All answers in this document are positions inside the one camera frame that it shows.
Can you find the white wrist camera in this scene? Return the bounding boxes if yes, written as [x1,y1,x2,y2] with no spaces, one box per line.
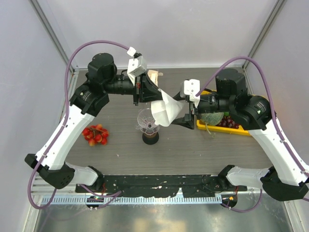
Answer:
[180,79,200,108]
[127,47,147,85]

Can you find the red cherry bunch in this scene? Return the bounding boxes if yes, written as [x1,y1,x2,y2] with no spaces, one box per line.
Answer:
[81,124,110,146]

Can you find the clear plastic coffee dripper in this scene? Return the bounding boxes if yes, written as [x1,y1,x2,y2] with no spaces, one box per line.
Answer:
[136,108,159,135]

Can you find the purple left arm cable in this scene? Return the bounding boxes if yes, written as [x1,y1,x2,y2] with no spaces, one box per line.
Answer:
[28,40,132,210]

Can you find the stack of paper filters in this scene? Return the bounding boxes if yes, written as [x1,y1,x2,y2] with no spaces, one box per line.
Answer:
[147,70,163,86]

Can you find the red grape bunch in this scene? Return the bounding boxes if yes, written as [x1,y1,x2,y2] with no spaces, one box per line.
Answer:
[217,116,239,129]

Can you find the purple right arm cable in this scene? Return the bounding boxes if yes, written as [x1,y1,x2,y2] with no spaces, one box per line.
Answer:
[197,56,309,215]

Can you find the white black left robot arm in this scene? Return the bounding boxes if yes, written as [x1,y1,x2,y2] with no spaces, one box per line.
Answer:
[25,53,162,192]

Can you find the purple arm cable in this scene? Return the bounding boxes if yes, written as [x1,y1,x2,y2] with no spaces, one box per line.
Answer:
[28,40,132,210]
[197,56,309,215]

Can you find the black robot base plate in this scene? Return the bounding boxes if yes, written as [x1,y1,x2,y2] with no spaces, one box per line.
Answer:
[87,174,247,198]

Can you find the green netted melon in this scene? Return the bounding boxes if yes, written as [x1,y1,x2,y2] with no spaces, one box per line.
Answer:
[200,112,224,126]

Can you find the yellow plastic fruit tray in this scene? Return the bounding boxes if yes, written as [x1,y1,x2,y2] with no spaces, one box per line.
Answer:
[197,89,271,136]

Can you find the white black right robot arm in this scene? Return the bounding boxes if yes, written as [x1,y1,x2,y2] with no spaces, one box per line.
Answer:
[173,68,309,202]

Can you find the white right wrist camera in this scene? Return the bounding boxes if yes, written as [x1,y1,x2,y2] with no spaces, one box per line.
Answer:
[180,79,200,108]

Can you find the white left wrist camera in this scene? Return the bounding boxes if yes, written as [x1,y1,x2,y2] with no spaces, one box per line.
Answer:
[127,47,147,85]

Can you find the white slotted cable duct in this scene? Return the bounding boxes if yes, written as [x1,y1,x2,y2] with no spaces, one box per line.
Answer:
[52,194,222,205]

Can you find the white paper coffee filter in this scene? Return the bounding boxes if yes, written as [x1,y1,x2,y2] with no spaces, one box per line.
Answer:
[151,89,184,127]

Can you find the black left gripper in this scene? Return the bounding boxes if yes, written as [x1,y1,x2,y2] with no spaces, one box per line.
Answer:
[103,71,167,106]

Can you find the black base glass carafe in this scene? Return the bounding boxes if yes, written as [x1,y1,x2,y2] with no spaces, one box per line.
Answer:
[141,128,159,145]

